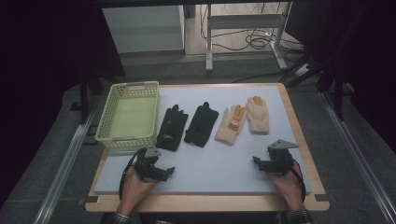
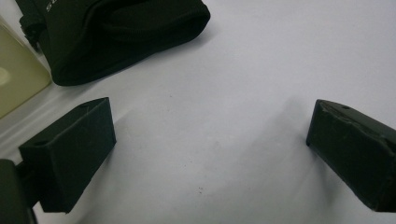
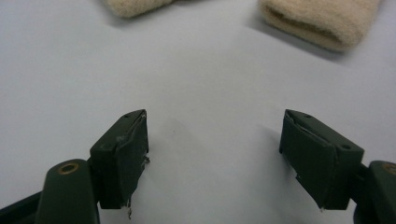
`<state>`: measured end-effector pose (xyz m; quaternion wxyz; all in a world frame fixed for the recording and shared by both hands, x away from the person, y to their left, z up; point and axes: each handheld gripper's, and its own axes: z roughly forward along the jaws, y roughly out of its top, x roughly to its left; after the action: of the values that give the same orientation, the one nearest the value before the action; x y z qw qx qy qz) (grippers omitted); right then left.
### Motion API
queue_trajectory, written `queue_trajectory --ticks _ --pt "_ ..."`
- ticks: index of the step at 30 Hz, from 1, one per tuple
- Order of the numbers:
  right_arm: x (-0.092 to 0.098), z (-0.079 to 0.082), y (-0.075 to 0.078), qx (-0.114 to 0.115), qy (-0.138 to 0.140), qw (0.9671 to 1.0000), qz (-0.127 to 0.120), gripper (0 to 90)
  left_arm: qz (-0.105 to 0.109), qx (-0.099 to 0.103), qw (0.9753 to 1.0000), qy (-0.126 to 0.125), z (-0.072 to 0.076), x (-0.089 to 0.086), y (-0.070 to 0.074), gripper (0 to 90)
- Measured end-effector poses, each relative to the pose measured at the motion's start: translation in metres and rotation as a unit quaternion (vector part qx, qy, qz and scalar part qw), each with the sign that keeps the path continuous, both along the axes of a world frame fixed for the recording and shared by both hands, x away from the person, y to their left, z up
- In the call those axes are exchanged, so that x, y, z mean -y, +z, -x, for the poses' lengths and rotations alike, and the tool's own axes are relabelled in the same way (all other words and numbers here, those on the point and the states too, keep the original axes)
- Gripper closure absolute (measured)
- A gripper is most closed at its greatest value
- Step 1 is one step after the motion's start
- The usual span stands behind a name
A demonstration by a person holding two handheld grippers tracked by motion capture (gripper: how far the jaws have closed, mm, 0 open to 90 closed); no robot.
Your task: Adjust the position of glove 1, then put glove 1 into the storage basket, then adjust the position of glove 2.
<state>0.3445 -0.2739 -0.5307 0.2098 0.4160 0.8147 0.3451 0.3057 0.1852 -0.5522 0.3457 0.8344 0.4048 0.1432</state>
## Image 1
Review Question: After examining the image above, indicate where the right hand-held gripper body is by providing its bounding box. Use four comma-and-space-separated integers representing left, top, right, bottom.
259, 138, 300, 175

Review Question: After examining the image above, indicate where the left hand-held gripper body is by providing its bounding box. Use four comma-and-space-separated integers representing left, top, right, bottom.
134, 147, 171, 183

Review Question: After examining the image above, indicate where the beige glove with orange palm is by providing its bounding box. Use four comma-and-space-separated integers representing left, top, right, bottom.
214, 104, 248, 146

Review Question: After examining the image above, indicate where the beige glove with orange fingertips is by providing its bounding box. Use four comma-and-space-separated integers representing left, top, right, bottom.
246, 95, 271, 135

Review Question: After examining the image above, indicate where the black glove with logo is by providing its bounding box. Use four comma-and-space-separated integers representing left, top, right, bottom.
155, 104, 190, 152

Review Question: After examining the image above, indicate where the pale green plastic basket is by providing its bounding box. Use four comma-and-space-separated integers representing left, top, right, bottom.
94, 80, 161, 148

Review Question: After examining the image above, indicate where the person's left hand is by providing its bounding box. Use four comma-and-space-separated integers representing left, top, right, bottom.
117, 167, 159, 214

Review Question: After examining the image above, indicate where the person's right hand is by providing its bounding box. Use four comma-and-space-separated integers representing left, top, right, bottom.
268, 161, 305, 212

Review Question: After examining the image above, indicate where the light grey foam mat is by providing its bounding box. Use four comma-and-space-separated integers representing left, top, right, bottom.
93, 85, 313, 196

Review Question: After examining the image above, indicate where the wooden table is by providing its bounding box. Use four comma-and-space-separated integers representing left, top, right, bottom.
84, 82, 331, 214

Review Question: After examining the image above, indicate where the black tripod stand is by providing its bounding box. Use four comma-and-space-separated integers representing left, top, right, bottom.
278, 52, 332, 88

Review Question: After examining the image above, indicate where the dark curtain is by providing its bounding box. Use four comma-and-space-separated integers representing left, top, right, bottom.
0, 0, 126, 208
284, 0, 396, 155

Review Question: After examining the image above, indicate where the white cabinet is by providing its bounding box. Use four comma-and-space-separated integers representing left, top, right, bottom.
102, 5, 186, 54

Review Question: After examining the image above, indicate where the right hand-held gripper black cable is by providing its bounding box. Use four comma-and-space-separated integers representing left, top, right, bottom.
290, 158, 307, 203

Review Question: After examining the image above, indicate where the aluminium floor rail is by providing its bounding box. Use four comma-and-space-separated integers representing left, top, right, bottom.
32, 95, 99, 224
318, 91, 396, 224

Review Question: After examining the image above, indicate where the black upright post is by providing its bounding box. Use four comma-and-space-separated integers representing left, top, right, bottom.
78, 69, 91, 125
333, 78, 346, 121

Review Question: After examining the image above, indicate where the tangle of black floor cables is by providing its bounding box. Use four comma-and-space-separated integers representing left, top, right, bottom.
200, 2, 305, 53

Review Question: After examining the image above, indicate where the white metal stand frame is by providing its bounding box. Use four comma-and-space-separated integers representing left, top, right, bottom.
205, 1, 294, 73

